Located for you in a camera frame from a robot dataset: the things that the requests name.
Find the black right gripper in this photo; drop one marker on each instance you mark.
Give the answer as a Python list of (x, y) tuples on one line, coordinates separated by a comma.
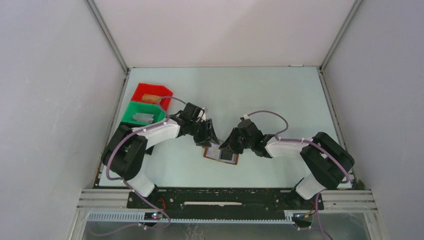
[(231, 143)]

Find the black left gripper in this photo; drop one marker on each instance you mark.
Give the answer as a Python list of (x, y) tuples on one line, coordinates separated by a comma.
[(208, 135)]

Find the brown leather card holder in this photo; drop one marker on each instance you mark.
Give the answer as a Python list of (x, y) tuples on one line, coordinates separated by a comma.
[(213, 152)]

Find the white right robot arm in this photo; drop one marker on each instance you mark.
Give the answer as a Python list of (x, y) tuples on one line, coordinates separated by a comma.
[(329, 163)]

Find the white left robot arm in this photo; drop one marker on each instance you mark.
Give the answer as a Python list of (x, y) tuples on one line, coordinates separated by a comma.
[(124, 154)]

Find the clear card in green bin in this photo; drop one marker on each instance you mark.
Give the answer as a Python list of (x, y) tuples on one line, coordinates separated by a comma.
[(143, 118)]

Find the orange card in red bin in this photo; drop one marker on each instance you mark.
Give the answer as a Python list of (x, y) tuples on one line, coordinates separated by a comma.
[(151, 99)]

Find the green plastic bin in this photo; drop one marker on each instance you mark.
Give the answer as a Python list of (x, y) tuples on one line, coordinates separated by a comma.
[(133, 108)]

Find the red plastic bin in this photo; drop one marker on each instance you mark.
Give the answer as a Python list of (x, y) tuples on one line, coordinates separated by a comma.
[(161, 90)]

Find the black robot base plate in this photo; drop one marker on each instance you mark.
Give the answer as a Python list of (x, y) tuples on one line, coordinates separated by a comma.
[(245, 204)]

